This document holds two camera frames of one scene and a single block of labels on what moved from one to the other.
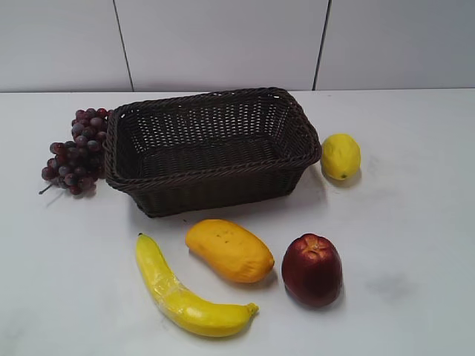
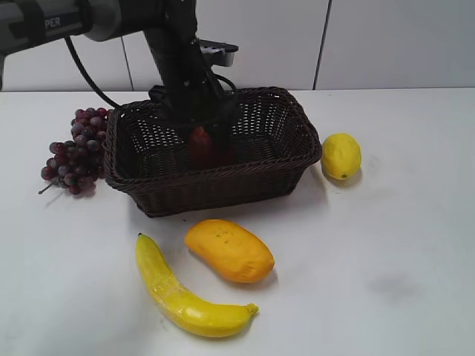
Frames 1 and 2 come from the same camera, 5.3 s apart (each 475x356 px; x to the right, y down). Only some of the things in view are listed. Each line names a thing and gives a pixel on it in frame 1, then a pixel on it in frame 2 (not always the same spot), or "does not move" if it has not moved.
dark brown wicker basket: x=190 y=153 does not move
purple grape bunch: x=78 y=163 does not move
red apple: x=312 y=271 → x=202 y=156
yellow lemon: x=340 y=156 does not move
